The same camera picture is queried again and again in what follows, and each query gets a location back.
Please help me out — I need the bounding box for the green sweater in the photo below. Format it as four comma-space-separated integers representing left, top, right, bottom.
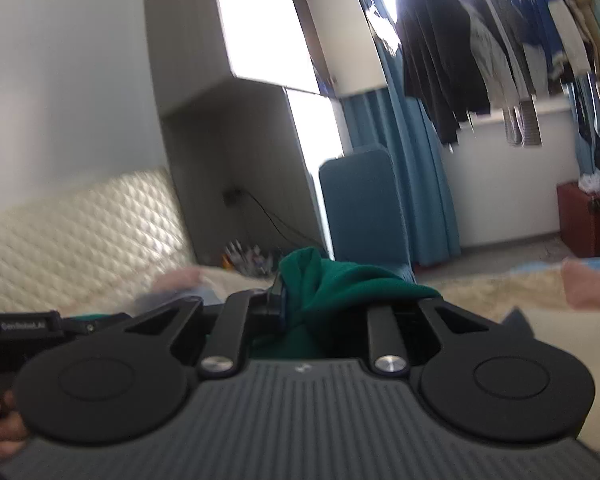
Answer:
250, 247, 443, 361

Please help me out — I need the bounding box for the group of small bottles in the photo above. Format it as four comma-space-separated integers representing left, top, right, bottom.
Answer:
222, 240, 276, 277

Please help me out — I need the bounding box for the blue chair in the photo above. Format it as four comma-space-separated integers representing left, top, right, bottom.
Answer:
319, 147, 416, 281

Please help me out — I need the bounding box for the row of hanging clothes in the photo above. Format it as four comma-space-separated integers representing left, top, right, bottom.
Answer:
365, 0, 600, 150

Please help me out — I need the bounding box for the brown suitcase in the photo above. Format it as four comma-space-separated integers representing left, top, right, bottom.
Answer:
556, 180, 600, 258

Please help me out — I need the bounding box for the grey wardrobe cabinet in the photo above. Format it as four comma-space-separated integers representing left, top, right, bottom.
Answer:
142, 0, 391, 267

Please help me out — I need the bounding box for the black cable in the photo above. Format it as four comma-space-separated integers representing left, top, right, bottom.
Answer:
240, 189, 331, 257

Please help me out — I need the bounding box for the blue curtain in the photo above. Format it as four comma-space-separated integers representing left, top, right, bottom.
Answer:
567, 72, 600, 177
340, 0, 461, 268

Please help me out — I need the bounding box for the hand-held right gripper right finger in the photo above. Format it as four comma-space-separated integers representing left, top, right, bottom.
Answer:
366, 297, 530, 379

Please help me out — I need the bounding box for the cream quilted headboard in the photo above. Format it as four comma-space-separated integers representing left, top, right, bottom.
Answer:
0, 167, 196, 313

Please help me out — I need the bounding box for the patchwork quilt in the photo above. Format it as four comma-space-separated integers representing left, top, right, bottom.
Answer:
135, 255, 600, 341

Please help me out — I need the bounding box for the person's left hand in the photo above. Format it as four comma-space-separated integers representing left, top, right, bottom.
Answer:
0, 390, 29, 458

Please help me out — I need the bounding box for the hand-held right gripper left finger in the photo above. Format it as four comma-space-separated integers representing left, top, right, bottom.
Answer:
101, 273, 288, 380

